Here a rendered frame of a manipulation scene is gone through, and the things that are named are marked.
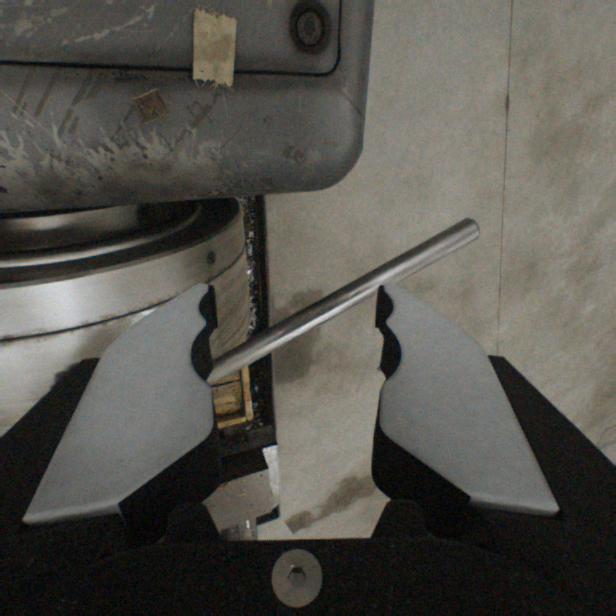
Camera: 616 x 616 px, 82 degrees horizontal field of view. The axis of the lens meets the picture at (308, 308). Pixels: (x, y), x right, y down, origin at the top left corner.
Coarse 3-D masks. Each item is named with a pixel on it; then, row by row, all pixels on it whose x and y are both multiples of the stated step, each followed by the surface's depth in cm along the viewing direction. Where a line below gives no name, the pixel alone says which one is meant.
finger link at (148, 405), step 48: (192, 288) 11; (144, 336) 9; (192, 336) 9; (96, 384) 7; (144, 384) 7; (192, 384) 7; (96, 432) 6; (144, 432) 6; (192, 432) 6; (48, 480) 6; (96, 480) 6; (144, 480) 6; (192, 480) 6; (144, 528) 6
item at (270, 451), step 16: (256, 432) 85; (272, 432) 85; (224, 448) 81; (240, 448) 81; (256, 448) 81; (272, 448) 82; (224, 464) 79; (272, 464) 84; (272, 480) 87; (272, 496) 94
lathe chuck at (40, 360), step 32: (224, 288) 30; (128, 320) 24; (224, 320) 31; (0, 352) 21; (32, 352) 22; (64, 352) 23; (96, 352) 24; (224, 352) 33; (0, 384) 22; (32, 384) 23; (0, 416) 24
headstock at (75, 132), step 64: (0, 0) 14; (64, 0) 14; (128, 0) 15; (192, 0) 16; (256, 0) 16; (320, 0) 17; (0, 64) 15; (64, 64) 15; (128, 64) 16; (192, 64) 17; (256, 64) 17; (320, 64) 18; (0, 128) 15; (64, 128) 16; (128, 128) 17; (192, 128) 18; (256, 128) 19; (320, 128) 20; (0, 192) 18; (64, 192) 19; (128, 192) 20; (192, 192) 22; (256, 192) 24
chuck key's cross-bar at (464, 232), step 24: (432, 240) 18; (456, 240) 17; (384, 264) 18; (408, 264) 18; (360, 288) 18; (312, 312) 18; (336, 312) 18; (264, 336) 19; (288, 336) 18; (216, 360) 19; (240, 360) 19
